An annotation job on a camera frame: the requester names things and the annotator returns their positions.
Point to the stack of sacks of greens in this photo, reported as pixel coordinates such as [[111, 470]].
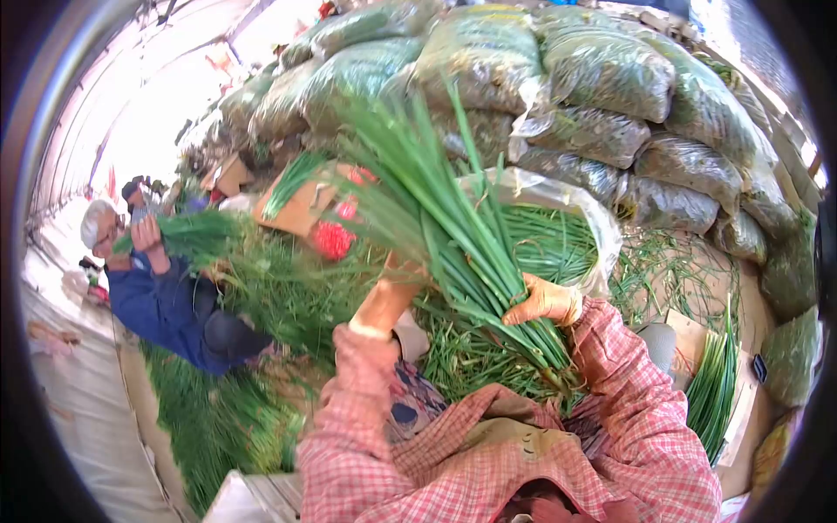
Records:
[[588, 85]]

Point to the flat bundle of green chives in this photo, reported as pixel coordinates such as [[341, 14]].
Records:
[[713, 386]]

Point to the small brown cardboard box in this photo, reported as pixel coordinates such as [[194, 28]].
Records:
[[229, 175]]

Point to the person's left hand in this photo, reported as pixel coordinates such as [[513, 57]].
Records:
[[386, 297]]

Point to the loose pile of green chives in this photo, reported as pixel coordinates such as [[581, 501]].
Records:
[[222, 418]]

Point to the grey wooden board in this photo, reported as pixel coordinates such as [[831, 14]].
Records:
[[255, 500]]

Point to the person's left fingers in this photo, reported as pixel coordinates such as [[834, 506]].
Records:
[[405, 271]]

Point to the brown cardboard sheet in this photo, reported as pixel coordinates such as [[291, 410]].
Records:
[[745, 405]]

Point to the brown cardboard box with chives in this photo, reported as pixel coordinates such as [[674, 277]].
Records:
[[301, 209]]

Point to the clear plastic bag of chives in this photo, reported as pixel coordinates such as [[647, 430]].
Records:
[[562, 242]]

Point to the person's right thumb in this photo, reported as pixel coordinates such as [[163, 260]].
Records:
[[520, 314]]

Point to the small bundle of green chives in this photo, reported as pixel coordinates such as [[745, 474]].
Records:
[[196, 232]]

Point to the large bundle of green chives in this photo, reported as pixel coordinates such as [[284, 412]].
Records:
[[458, 229]]

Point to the person's body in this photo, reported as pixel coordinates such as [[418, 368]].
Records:
[[471, 471]]

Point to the person's right hand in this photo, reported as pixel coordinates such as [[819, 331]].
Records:
[[548, 302]]

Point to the person's right fingers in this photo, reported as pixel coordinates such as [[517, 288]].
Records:
[[537, 284]]

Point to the person's legs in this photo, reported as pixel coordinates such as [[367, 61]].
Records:
[[412, 399]]

